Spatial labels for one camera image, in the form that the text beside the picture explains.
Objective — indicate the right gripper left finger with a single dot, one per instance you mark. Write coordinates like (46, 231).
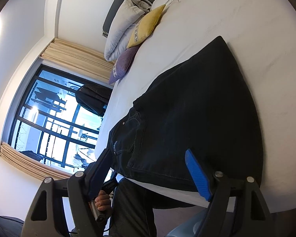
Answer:
(96, 174)

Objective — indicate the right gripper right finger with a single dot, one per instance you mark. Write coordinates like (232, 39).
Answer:
(198, 175)

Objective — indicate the black denim pants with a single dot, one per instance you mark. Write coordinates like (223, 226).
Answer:
(202, 104)

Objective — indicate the person left hand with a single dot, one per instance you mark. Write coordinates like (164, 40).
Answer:
(103, 203)

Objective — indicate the blue plastic basket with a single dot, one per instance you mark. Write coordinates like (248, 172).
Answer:
(190, 227)

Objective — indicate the black framed window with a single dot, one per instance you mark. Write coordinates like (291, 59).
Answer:
(48, 124)

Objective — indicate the purple cushion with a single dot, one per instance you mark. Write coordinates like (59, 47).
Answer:
(123, 64)

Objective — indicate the beige curtain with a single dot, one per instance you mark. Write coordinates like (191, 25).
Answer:
(78, 59)

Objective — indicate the yellow cushion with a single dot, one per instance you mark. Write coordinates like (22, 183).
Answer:
(145, 27)

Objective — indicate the folded grey white duvet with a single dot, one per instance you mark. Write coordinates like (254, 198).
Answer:
(120, 31)

